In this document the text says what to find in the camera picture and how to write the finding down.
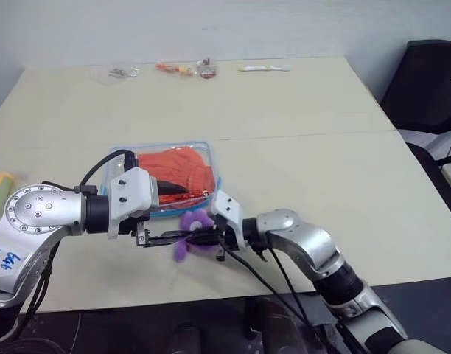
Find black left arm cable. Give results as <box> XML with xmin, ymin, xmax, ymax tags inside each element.
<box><xmin>79</xmin><ymin>148</ymin><xmax>139</xmax><ymax>193</ymax></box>

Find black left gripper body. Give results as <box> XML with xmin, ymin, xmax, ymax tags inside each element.
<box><xmin>129</xmin><ymin>212</ymin><xmax>153</xmax><ymax>249</ymax></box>

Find black mesh office chair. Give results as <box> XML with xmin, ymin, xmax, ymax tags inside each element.
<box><xmin>379</xmin><ymin>38</ymin><xmax>451</xmax><ymax>134</ymax></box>

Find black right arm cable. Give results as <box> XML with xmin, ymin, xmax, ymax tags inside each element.
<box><xmin>217</xmin><ymin>235</ymin><xmax>324</xmax><ymax>335</ymax></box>

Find clear bag of screws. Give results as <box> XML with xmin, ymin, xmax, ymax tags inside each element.
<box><xmin>104</xmin><ymin>60</ymin><xmax>141</xmax><ymax>81</ymax></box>

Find orange items in clear wrapper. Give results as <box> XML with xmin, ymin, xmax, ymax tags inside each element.
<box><xmin>154</xmin><ymin>63</ymin><xmax>197</xmax><ymax>79</ymax></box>

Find purple flower zipper charm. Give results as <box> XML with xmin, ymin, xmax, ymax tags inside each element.
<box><xmin>172</xmin><ymin>210</ymin><xmax>216</xmax><ymax>263</ymax></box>

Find orange cloth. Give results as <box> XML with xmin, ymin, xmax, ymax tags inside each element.
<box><xmin>136</xmin><ymin>145</ymin><xmax>216</xmax><ymax>212</ymax></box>

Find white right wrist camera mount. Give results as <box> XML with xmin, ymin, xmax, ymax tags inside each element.
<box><xmin>212</xmin><ymin>189</ymin><xmax>246</xmax><ymax>251</ymax></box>

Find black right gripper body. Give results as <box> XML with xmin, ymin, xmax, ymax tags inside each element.
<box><xmin>209</xmin><ymin>215</ymin><xmax>238</xmax><ymax>262</ymax></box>

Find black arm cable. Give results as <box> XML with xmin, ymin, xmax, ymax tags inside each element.
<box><xmin>79</xmin><ymin>148</ymin><xmax>139</xmax><ymax>193</ymax></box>
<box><xmin>217</xmin><ymin>235</ymin><xmax>324</xmax><ymax>335</ymax></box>

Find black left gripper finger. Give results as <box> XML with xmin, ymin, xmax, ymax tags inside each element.
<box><xmin>147</xmin><ymin>229</ymin><xmax>189</xmax><ymax>248</ymax></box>
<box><xmin>157</xmin><ymin>179</ymin><xmax>190</xmax><ymax>196</ymax></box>

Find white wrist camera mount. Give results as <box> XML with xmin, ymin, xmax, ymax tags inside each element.
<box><xmin>212</xmin><ymin>189</ymin><xmax>246</xmax><ymax>251</ymax></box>
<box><xmin>106</xmin><ymin>167</ymin><xmax>161</xmax><ymax>240</ymax></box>

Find clear plastic pouch blue trim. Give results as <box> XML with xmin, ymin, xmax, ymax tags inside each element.
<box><xmin>99</xmin><ymin>139</ymin><xmax>224</xmax><ymax>218</ymax></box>

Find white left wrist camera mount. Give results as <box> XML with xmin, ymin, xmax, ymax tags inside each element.
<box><xmin>106</xmin><ymin>167</ymin><xmax>161</xmax><ymax>240</ymax></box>

